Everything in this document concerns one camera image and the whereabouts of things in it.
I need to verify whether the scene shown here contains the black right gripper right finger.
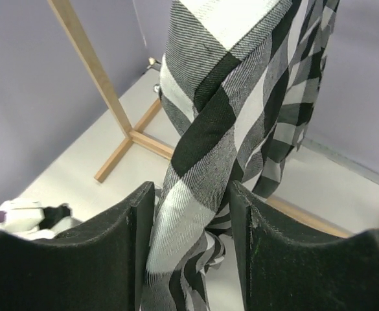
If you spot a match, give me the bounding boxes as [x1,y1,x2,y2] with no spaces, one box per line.
[229,182,379,311]

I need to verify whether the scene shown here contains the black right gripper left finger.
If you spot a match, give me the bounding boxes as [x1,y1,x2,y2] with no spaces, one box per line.
[0,181,155,310]

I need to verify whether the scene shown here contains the black white checkered shirt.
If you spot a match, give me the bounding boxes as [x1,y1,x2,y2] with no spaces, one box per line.
[141,1,339,310]

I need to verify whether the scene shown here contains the wooden clothes rack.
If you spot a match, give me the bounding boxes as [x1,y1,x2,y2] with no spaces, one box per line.
[46,0,379,239]

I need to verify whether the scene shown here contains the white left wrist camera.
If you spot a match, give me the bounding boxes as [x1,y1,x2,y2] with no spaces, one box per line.
[0,198,81,240]

